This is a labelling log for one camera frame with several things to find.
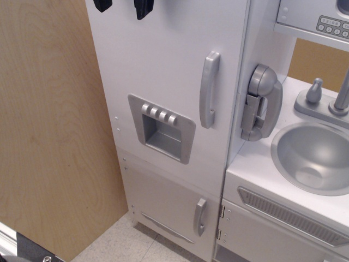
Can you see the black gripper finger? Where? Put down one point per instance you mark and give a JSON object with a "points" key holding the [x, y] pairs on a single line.
{"points": [[143, 8], [102, 5]]}

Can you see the white fridge door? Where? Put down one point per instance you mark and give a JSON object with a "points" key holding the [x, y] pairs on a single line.
{"points": [[160, 59]]}

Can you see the grey ice dispenser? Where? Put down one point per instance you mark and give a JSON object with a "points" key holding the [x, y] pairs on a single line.
{"points": [[163, 130]]}

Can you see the grey toy telephone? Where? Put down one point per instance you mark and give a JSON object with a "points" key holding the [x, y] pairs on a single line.
{"points": [[263, 104]]}

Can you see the toy microwave with keypad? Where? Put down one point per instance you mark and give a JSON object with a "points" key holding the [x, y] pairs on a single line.
{"points": [[322, 21]]}

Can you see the grey toy faucet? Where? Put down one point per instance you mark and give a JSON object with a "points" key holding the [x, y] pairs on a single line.
{"points": [[315, 104]]}

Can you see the white lower freezer door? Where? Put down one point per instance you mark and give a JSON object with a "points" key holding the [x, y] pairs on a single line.
{"points": [[166, 204]]}

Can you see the grey toy sink basin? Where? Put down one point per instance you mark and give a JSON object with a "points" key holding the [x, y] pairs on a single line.
{"points": [[313, 157]]}

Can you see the white oven door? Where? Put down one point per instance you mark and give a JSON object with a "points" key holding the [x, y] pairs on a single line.
{"points": [[245, 236]]}

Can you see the grey oven vent panel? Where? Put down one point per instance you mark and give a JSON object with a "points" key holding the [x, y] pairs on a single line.
{"points": [[292, 218]]}

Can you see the grey fridge door handle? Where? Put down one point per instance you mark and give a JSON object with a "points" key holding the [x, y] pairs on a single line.
{"points": [[209, 72]]}

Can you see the grey lower door handle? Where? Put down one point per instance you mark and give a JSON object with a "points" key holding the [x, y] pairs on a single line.
{"points": [[198, 225]]}

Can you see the black metal base frame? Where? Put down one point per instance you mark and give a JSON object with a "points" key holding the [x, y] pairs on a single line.
{"points": [[21, 248]]}

